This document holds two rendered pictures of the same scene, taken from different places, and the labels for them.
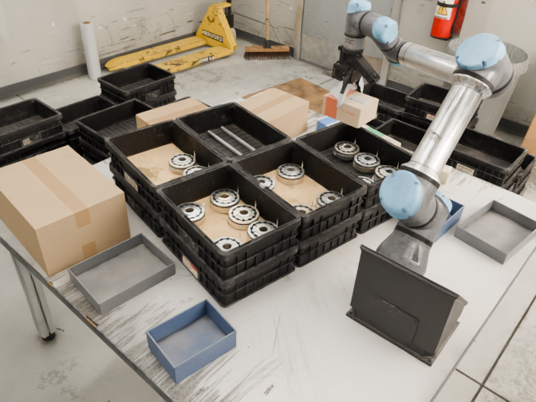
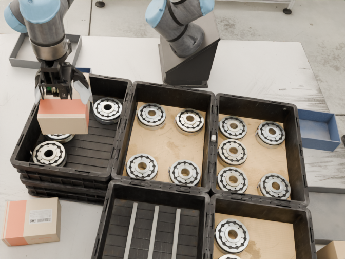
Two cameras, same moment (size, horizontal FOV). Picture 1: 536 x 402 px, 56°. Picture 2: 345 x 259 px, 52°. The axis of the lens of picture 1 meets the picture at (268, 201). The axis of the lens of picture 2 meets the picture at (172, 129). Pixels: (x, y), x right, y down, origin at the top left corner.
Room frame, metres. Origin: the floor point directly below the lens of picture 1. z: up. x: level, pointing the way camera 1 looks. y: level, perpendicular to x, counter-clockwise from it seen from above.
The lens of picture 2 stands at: (1.99, 0.32, 1.87)
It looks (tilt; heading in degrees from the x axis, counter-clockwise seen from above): 54 degrees down; 218
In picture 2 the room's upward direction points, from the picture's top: 10 degrees clockwise
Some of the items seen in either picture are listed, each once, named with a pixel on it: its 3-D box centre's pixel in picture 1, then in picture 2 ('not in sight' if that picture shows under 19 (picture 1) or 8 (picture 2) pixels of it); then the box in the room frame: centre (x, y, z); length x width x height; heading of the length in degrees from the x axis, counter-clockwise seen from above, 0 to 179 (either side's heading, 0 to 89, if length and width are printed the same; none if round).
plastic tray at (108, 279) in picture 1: (123, 270); (331, 215); (1.16, 0.45, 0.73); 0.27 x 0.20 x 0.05; 136
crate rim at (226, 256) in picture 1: (226, 206); (257, 145); (1.28, 0.13, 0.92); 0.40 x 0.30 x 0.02; 40
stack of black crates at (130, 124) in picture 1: (127, 152); not in sight; (2.45, 0.82, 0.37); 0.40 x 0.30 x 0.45; 141
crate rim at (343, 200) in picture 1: (297, 176); (167, 132); (1.47, -0.10, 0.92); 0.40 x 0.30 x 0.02; 40
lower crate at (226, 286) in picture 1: (226, 243); not in sight; (1.28, 0.13, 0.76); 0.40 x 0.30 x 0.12; 40
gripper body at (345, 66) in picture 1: (348, 64); (55, 71); (1.73, -0.26, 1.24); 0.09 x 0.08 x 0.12; 51
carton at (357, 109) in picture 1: (349, 106); (66, 103); (1.71, -0.28, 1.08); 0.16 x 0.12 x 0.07; 51
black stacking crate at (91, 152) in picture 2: (355, 163); (79, 128); (1.67, -0.33, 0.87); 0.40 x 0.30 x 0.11; 40
